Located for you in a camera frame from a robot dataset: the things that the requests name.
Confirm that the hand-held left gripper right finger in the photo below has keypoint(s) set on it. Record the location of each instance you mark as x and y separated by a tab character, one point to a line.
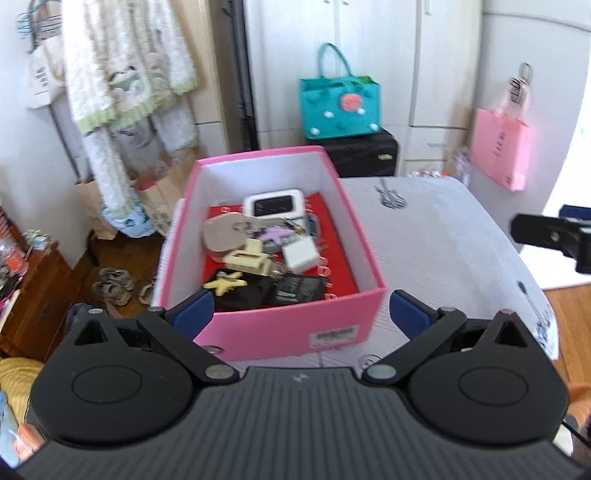
408	314

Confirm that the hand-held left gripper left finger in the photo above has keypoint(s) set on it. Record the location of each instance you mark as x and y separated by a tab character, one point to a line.
194	309

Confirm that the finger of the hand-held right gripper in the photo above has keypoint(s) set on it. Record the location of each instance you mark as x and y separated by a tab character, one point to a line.
545	230

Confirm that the yellow star hair clip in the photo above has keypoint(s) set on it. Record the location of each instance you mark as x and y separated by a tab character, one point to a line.
224	282

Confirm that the black wallet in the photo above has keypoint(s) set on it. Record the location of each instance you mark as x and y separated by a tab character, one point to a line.
249	297

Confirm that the cream hair claw clip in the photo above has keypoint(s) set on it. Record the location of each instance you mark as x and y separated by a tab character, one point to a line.
247	258

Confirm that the pink cardboard box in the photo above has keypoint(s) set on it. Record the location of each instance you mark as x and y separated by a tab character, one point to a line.
277	327

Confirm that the bunch of keys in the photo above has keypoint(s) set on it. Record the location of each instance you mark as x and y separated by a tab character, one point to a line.
249	226

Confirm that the purple star hair clip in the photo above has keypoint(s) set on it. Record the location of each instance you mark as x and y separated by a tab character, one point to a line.
274	235

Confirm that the white charger block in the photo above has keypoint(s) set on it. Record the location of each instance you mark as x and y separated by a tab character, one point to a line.
300	256

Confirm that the white framed small screen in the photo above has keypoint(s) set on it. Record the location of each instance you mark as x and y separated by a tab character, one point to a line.
274	203

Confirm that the beige fur slipper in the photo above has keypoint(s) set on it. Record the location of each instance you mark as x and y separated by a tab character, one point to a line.
148	293

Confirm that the beige square case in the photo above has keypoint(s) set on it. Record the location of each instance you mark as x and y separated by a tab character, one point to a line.
219	235

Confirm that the red printed card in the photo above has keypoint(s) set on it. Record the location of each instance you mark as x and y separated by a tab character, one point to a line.
341	272

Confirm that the pink paper bag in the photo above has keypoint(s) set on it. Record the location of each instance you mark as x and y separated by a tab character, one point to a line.
501	143

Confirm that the clear plastic bag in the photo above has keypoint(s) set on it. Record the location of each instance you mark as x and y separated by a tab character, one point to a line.
461	161

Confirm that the white green printed plastic bag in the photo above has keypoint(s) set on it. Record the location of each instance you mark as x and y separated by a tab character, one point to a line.
127	221

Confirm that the black clothes rack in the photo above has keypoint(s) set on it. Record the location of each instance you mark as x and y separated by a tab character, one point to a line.
92	249

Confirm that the large brown paper bag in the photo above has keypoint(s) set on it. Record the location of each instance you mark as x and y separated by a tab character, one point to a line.
166	194

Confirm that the pile of colourful snack packets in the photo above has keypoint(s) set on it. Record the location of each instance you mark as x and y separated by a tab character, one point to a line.
425	174

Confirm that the small brown paper bag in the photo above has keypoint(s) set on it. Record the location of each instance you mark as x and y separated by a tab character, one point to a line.
92	207

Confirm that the wooden cabinet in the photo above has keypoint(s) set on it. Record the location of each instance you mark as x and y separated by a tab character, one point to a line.
41	295

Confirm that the white fluffy pajama pants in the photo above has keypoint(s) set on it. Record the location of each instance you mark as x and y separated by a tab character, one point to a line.
108	170

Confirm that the black suitcase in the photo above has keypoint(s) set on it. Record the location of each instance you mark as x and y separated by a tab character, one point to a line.
364	154

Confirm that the grey printed plastic bag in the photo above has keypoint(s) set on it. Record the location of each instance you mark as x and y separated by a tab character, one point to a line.
134	138

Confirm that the clutter of small packets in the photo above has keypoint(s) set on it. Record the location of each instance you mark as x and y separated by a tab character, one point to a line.
14	263

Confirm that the yellow striped cloth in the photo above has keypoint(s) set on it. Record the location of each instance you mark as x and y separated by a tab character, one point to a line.
18	383

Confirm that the teal felt bag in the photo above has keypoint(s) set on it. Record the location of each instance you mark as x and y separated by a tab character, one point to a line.
339	108

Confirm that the black tripod pole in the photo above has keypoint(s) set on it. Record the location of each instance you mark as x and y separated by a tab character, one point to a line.
242	83

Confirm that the white wardrobe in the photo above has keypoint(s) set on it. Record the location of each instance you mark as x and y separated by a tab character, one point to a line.
392	55

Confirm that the white tote bag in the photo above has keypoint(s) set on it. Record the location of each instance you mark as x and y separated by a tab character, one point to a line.
46	74

